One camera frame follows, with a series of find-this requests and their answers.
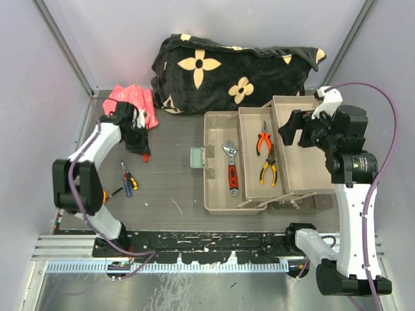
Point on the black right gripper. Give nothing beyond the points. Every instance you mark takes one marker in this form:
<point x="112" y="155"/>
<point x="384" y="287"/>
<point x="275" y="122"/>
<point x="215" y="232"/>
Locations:
<point x="288" y="131"/>

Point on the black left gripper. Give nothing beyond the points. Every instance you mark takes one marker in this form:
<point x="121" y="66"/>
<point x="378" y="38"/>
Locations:
<point x="142" y="146"/>

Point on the red handled screwdriver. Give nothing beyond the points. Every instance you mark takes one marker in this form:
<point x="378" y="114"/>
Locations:
<point x="146" y="158"/>

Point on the orange handled needle-nose pliers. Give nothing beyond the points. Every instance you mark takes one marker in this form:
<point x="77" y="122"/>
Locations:
<point x="263" y="136"/>

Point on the black yellow screwdriver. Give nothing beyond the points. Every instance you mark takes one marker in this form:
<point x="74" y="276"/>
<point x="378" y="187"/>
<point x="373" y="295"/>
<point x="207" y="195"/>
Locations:
<point x="132" y="181"/>

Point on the blue handled screwdriver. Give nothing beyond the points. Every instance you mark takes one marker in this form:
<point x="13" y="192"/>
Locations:
<point x="127" y="185"/>

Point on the beige plastic tool box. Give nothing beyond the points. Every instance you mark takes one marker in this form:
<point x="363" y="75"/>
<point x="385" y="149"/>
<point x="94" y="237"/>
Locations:
<point x="287" y="177"/>

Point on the red handled adjustable wrench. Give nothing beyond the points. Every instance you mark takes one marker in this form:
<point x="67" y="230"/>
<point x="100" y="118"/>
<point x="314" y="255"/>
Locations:
<point x="230" y="151"/>

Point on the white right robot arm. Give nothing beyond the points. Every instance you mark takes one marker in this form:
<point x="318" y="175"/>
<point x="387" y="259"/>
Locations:
<point x="354" y="269"/>

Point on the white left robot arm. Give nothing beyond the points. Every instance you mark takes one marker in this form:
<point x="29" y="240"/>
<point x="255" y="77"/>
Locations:
<point x="77" y="188"/>

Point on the pink printed plastic bag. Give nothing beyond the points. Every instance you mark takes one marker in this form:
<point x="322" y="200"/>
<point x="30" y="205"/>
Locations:
<point x="136" y="95"/>

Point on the orange tape measure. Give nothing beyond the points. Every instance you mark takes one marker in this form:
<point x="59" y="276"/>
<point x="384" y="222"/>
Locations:
<point x="105" y="196"/>

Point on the black floral plush blanket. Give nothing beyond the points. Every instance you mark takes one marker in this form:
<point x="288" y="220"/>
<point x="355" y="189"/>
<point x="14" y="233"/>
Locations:
<point x="197" y="75"/>

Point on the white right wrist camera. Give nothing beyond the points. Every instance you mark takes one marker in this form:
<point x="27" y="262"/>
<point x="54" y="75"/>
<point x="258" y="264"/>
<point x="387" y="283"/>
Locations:
<point x="329" y="100"/>

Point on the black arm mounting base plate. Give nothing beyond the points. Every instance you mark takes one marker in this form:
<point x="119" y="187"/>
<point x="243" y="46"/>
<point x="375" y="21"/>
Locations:
<point x="213" y="247"/>

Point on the aluminium frame rail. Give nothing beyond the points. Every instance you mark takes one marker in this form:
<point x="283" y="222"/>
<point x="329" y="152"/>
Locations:
<point x="73" y="254"/>

